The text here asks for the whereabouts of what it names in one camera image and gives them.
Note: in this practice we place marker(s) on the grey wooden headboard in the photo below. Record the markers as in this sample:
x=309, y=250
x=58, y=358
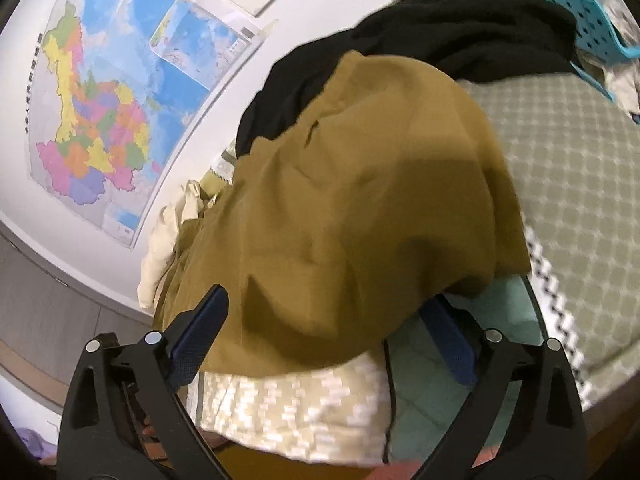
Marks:
x=60, y=320

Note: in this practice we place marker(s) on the beige white patterned cloth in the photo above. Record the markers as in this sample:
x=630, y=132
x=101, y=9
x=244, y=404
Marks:
x=300, y=410

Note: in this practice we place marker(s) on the blue plastic basket rack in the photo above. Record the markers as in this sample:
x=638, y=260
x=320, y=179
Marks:
x=595, y=25

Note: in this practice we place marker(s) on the black garment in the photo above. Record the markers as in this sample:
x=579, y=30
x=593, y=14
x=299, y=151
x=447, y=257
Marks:
x=450, y=25

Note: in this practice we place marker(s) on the grey checked bed cover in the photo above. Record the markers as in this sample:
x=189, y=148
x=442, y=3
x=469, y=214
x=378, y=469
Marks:
x=575, y=185

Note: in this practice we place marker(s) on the purple cloth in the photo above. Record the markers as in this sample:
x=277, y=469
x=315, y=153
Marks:
x=35, y=447

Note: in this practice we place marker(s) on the olive brown garment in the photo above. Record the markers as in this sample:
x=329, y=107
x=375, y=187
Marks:
x=350, y=185

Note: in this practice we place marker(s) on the colourful wall map poster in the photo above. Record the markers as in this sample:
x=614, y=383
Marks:
x=125, y=85

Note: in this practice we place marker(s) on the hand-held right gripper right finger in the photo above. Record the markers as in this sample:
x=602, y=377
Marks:
x=452, y=345

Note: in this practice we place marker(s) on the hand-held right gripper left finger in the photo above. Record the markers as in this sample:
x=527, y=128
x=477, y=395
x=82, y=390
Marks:
x=192, y=345

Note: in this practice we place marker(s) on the cream cloth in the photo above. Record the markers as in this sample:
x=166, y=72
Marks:
x=165, y=245

